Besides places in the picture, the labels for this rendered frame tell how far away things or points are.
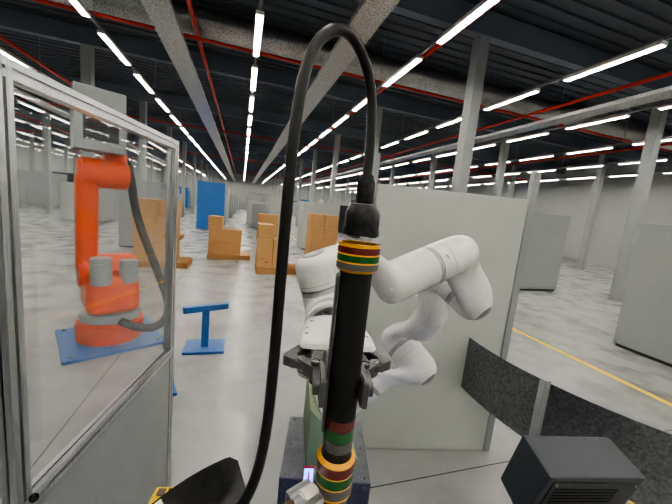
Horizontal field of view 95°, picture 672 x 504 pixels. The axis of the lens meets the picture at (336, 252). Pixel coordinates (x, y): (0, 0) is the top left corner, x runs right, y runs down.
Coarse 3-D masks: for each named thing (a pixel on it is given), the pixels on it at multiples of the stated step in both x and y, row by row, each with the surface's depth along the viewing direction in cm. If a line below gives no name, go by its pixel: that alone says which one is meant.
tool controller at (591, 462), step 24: (528, 456) 80; (552, 456) 78; (576, 456) 79; (600, 456) 80; (624, 456) 81; (504, 480) 88; (528, 480) 80; (552, 480) 74; (576, 480) 74; (600, 480) 75; (624, 480) 75
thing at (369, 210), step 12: (360, 180) 30; (372, 180) 30; (360, 192) 30; (372, 192) 30; (360, 204) 30; (372, 204) 30; (348, 216) 30; (360, 216) 29; (372, 216) 29; (348, 228) 30; (360, 228) 29; (372, 228) 30
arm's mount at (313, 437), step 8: (312, 400) 108; (304, 408) 126; (312, 408) 103; (304, 416) 123; (312, 416) 101; (320, 416) 104; (304, 424) 120; (312, 424) 102; (320, 424) 102; (304, 432) 117; (312, 432) 102; (320, 432) 102; (304, 440) 114; (312, 440) 102; (320, 440) 103; (304, 448) 112; (312, 448) 103; (352, 448) 109; (312, 456) 103; (312, 464) 104
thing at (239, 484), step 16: (224, 464) 45; (192, 480) 42; (208, 480) 43; (224, 480) 44; (240, 480) 45; (176, 496) 39; (192, 496) 40; (208, 496) 41; (224, 496) 42; (240, 496) 43
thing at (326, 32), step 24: (336, 24) 25; (312, 48) 24; (360, 48) 27; (288, 144) 24; (288, 168) 24; (288, 192) 25; (288, 216) 25; (288, 240) 25; (264, 408) 27; (264, 432) 27; (264, 456) 28
